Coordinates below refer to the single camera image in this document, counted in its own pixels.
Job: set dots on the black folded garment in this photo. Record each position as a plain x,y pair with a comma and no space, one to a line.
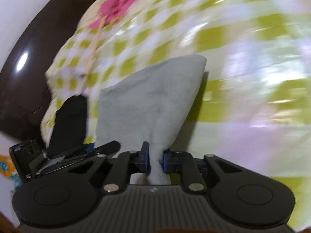
69,129

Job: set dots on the wooden stick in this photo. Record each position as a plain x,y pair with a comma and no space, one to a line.
89,64

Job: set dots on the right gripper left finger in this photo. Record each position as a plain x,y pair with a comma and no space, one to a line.
69,194

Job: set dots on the checkered floral bed quilt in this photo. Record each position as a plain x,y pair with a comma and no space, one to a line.
223,77

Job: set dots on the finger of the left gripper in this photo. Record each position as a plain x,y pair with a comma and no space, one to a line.
89,147
78,155

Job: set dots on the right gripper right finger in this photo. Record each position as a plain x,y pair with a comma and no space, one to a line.
233,197

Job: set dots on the dark wooden headboard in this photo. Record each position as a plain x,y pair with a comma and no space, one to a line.
25,95

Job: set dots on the grey-green pants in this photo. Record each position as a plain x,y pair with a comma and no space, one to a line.
151,106

